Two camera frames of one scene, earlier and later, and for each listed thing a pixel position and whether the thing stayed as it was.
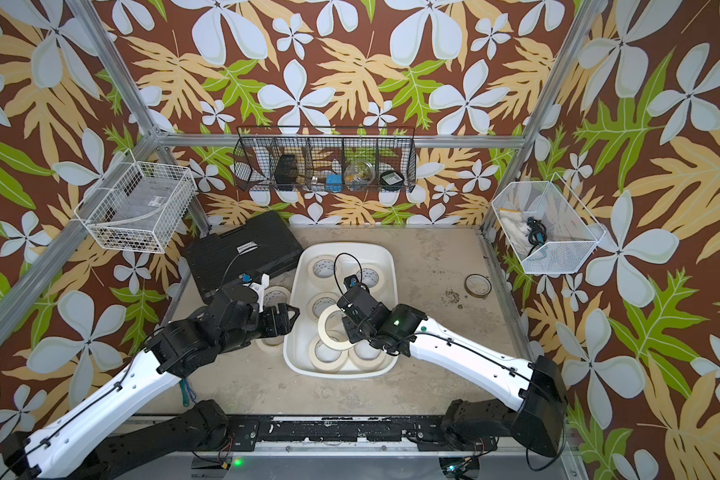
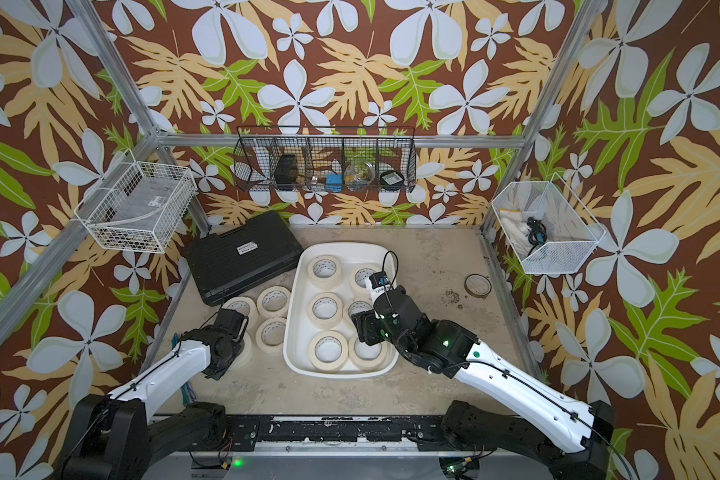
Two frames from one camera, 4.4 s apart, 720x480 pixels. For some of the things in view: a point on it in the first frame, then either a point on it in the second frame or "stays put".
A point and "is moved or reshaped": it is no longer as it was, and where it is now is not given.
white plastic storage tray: [346, 294] stays put
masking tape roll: [329, 342] is moved or reshaped
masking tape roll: [275, 295] stays put
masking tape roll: [370, 275] stays put
